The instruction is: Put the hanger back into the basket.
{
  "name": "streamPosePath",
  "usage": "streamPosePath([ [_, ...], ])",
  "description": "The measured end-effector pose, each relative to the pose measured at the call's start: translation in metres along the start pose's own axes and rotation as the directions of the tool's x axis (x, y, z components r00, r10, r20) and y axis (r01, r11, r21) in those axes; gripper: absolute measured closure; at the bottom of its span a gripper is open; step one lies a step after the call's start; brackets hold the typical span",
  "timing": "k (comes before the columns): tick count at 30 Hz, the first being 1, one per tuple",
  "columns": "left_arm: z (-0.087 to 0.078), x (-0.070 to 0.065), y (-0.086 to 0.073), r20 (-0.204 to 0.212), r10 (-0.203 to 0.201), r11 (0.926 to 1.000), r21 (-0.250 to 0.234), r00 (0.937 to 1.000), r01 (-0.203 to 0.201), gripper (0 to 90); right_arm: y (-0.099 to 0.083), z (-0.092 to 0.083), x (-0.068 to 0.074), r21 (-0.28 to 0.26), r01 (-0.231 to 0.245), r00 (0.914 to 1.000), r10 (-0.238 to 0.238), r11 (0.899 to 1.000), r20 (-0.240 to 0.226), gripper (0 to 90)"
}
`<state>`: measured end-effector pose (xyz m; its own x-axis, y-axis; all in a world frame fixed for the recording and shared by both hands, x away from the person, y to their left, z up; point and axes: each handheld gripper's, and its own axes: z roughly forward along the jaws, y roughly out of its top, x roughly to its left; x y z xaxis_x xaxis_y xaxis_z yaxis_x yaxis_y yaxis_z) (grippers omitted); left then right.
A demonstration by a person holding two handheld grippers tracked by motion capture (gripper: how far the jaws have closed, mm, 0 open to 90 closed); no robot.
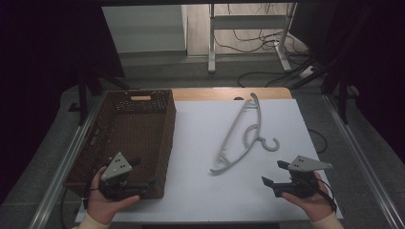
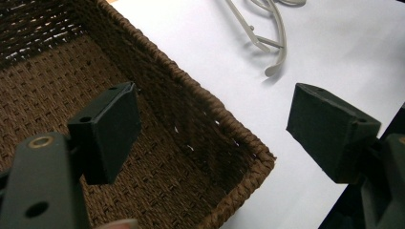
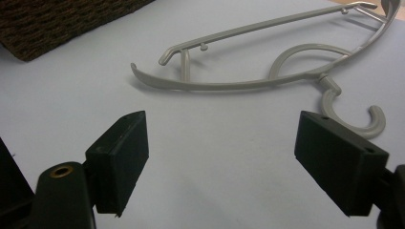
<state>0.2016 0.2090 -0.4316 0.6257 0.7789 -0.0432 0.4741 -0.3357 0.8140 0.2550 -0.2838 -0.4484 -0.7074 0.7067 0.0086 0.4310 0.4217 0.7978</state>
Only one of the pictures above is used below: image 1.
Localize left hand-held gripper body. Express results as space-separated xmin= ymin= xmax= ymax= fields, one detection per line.
xmin=98 ymin=152 xmax=151 ymax=201

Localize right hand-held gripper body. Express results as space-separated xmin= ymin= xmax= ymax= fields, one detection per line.
xmin=272 ymin=155 xmax=333 ymax=200

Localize brown woven basket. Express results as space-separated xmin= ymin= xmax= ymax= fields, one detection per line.
xmin=63 ymin=89 xmax=178 ymax=201

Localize grey plastic clothes hanger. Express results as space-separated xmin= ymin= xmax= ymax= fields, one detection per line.
xmin=209 ymin=92 xmax=281 ymax=175

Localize person's right hand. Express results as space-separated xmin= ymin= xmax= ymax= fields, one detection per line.
xmin=280 ymin=171 xmax=335 ymax=223

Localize person's left hand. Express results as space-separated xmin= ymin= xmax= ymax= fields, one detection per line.
xmin=86 ymin=165 xmax=141 ymax=225

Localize white table mat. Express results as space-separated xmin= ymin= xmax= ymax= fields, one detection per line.
xmin=75 ymin=98 xmax=345 ymax=224

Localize black metal stand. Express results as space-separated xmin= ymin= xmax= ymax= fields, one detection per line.
xmin=288 ymin=6 xmax=362 ymax=125
xmin=68 ymin=65 xmax=132 ymax=126

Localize white power strip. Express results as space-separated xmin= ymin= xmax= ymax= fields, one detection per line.
xmin=298 ymin=65 xmax=316 ymax=79

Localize white cabinet panel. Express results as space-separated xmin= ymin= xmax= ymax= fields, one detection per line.
xmin=101 ymin=4 xmax=189 ymax=54

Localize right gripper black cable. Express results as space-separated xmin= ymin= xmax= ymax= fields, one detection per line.
xmin=313 ymin=177 xmax=338 ymax=214

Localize black cable loop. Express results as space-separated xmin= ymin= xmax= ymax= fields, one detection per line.
xmin=307 ymin=128 xmax=329 ymax=155

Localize aluminium rail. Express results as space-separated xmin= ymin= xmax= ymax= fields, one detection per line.
xmin=28 ymin=94 xmax=106 ymax=229
xmin=323 ymin=94 xmax=405 ymax=229

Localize black floor cables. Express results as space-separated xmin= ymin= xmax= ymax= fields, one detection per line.
xmin=213 ymin=3 xmax=314 ymax=89

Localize white desk frame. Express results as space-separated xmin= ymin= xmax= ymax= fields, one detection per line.
xmin=207 ymin=3 xmax=299 ymax=74

